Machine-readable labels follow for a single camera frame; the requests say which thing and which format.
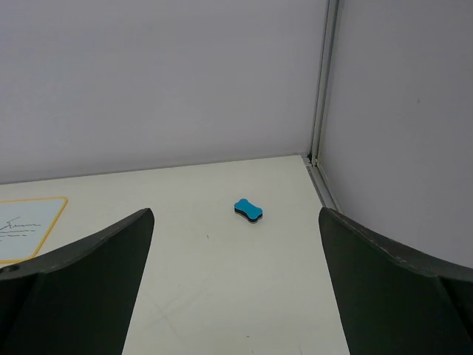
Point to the yellow-framed small whiteboard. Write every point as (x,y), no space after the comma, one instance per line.
(26,224)

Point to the blue bone-shaped whiteboard eraser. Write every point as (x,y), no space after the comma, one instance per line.
(248,210)

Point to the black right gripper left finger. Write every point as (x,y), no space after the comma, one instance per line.
(79,298)

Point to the aluminium corner post right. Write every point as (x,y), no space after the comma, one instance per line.
(313,160)

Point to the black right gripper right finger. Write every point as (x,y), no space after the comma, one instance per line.
(394,299)

